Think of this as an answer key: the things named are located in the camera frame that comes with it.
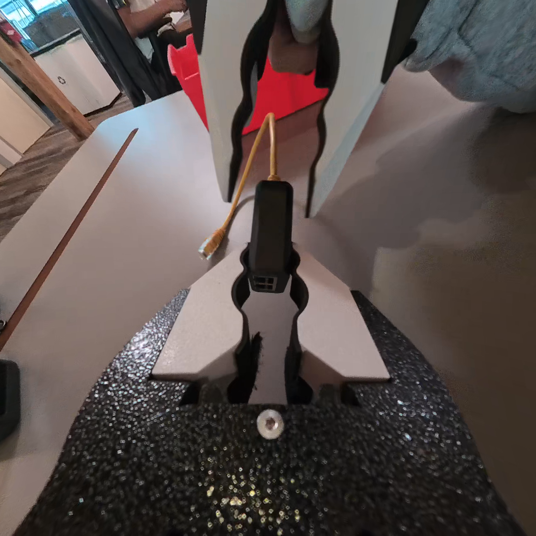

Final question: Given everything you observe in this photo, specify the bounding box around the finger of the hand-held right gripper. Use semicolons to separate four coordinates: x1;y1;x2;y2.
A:
188;0;269;202
305;0;430;219

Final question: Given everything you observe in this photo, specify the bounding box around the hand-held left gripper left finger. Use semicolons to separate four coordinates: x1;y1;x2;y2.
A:
152;246;253;382

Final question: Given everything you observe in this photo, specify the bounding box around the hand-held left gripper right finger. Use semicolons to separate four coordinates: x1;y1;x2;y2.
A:
291;246;392;383

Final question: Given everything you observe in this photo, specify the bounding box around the red plastic bin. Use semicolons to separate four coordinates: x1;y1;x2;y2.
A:
167;33;330;137

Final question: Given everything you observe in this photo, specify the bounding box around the orange ethernet cable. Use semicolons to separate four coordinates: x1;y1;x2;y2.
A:
198;112;280;261

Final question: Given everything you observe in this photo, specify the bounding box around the black ethernet coupler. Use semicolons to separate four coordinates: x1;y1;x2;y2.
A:
248;180;294;296

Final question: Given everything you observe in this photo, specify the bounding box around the person's right forearm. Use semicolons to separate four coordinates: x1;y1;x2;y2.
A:
287;0;536;114

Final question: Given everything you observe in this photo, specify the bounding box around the person's right hand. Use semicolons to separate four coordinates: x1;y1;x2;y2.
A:
270;33;322;75

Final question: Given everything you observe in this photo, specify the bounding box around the black jacket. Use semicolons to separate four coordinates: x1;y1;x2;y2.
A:
69;0;168;107

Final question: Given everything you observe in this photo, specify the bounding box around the white recycling cabinet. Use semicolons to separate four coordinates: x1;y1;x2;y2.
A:
33;33;122;116

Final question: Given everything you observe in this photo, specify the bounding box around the black equipment case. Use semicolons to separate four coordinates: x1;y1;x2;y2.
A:
0;359;21;442

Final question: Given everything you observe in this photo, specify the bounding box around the wooden post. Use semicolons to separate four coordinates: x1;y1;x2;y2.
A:
0;35;95;141

